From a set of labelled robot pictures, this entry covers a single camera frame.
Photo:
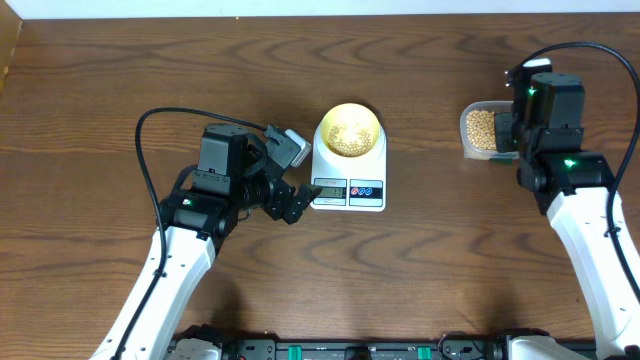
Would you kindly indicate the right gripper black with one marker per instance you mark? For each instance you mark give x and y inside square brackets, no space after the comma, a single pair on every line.
[504,140]

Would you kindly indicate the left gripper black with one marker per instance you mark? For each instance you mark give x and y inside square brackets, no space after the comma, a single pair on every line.
[277,207]

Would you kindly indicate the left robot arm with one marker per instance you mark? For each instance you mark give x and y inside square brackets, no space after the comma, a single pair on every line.
[237,172]

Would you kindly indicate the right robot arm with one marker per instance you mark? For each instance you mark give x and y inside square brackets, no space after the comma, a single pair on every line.
[573,188]

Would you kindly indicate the white digital kitchen scale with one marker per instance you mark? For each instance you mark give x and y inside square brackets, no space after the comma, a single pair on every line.
[349,183]

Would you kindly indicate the soybeans in bowl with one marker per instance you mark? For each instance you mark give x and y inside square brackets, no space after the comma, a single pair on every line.
[350,141]

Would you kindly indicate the pale yellow bowl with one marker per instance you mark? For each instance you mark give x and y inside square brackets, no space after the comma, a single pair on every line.
[350,114]

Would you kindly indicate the soybeans in container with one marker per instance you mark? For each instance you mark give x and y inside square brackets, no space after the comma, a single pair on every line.
[481,129]

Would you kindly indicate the clear plastic container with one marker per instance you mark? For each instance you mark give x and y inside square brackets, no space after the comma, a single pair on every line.
[470,152]

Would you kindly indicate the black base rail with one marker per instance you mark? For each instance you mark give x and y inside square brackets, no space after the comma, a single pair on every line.
[209,343]

